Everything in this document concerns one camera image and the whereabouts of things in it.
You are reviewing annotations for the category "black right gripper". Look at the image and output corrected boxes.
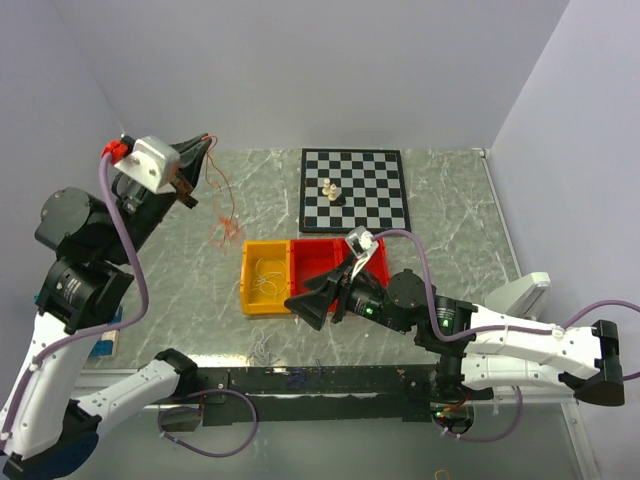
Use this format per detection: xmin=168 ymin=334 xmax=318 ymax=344
xmin=284 ymin=250 xmax=412 ymax=333

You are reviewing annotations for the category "orange wire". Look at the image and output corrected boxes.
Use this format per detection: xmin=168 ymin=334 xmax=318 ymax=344
xmin=199 ymin=133 xmax=242 ymax=251

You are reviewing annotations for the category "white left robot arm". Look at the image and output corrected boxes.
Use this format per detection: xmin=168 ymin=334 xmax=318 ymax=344
xmin=1 ymin=134 xmax=213 ymax=479

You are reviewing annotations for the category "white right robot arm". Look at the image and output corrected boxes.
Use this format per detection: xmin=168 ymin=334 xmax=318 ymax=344
xmin=284 ymin=265 xmax=625 ymax=407

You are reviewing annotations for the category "red plastic bin middle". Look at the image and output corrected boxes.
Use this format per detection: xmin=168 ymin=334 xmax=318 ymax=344
xmin=290 ymin=237 xmax=345 ymax=296

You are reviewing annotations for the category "red plastic bin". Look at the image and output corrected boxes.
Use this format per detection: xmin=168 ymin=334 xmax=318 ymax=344
xmin=290 ymin=237 xmax=345 ymax=296
xmin=339 ymin=239 xmax=390 ymax=287

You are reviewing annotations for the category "yellow plastic bin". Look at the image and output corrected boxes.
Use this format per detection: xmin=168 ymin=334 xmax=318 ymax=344
xmin=240 ymin=240 xmax=291 ymax=315

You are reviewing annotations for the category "red plastic bin right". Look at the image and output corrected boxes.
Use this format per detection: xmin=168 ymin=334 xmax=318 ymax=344
xmin=339 ymin=239 xmax=390 ymax=287

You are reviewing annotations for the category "black chess piece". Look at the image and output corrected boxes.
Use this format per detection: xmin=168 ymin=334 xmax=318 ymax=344
xmin=332 ymin=195 xmax=346 ymax=206

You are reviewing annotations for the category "white chess piece short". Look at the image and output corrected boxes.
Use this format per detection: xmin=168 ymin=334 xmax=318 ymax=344
xmin=327 ymin=184 xmax=340 ymax=203

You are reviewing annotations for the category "white chess piece tall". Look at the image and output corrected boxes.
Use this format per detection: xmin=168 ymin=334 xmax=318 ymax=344
xmin=322 ymin=178 xmax=331 ymax=196

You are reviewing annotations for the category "black white chessboard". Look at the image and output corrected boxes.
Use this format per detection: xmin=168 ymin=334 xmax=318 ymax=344
xmin=299 ymin=148 xmax=411 ymax=235

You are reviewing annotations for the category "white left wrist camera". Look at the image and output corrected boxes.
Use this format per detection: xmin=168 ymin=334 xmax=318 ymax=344
xmin=102 ymin=135 xmax=180 ymax=195

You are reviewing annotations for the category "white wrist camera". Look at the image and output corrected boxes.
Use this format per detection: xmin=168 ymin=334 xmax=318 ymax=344
xmin=102 ymin=135 xmax=180 ymax=195
xmin=345 ymin=226 xmax=379 ymax=280

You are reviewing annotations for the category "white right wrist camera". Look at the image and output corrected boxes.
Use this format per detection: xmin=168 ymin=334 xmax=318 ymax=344
xmin=345 ymin=226 xmax=379 ymax=280

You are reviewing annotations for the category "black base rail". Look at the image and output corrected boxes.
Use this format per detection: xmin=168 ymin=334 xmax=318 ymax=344
xmin=155 ymin=364 xmax=494 ymax=426

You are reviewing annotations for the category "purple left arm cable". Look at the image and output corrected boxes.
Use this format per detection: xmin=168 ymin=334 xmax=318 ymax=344
xmin=0 ymin=152 xmax=151 ymax=441

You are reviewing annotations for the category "white stand bracket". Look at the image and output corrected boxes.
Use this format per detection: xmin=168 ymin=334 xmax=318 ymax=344
xmin=484 ymin=272 xmax=551 ymax=321

